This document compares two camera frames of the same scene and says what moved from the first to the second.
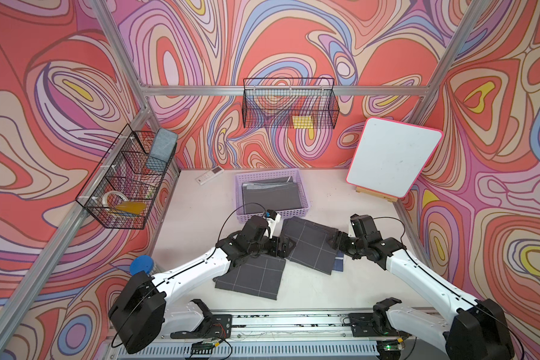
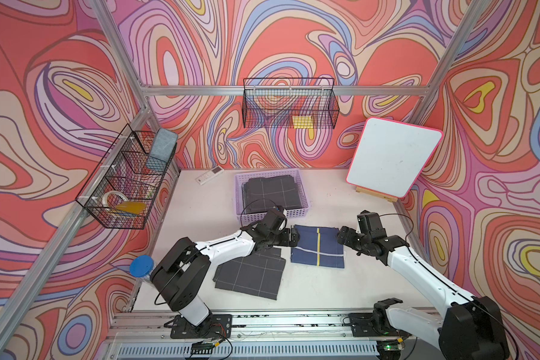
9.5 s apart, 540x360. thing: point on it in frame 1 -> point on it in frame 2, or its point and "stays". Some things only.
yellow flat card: (135, 207) stays
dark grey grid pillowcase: (259, 275) stays
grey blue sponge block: (163, 148) stays
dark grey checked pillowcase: (313, 247) -> (262, 193)
